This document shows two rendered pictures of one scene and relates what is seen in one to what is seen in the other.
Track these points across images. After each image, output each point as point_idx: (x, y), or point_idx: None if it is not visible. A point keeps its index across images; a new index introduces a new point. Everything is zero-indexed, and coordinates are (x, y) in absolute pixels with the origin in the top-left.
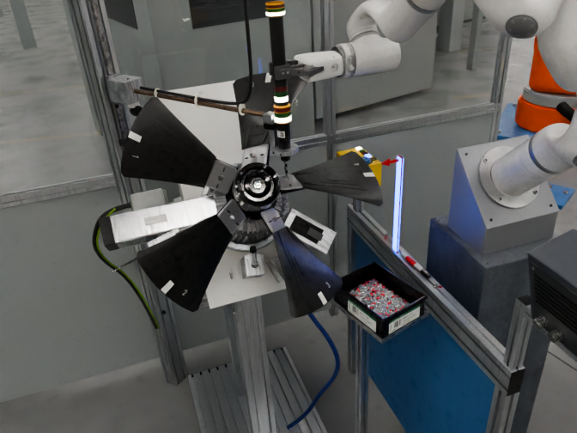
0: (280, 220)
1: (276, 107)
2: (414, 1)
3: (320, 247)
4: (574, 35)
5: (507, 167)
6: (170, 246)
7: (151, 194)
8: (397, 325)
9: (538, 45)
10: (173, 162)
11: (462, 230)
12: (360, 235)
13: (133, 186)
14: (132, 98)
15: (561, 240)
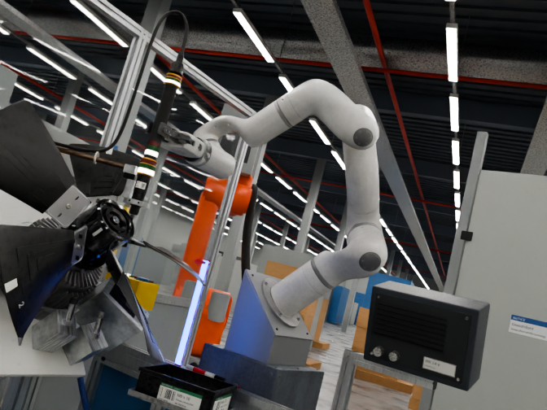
0: None
1: (146, 158)
2: (283, 112)
3: (137, 322)
4: (372, 165)
5: (290, 285)
6: (30, 237)
7: None
8: (217, 408)
9: (348, 170)
10: (23, 171)
11: (243, 346)
12: (115, 368)
13: None
14: None
15: (387, 283)
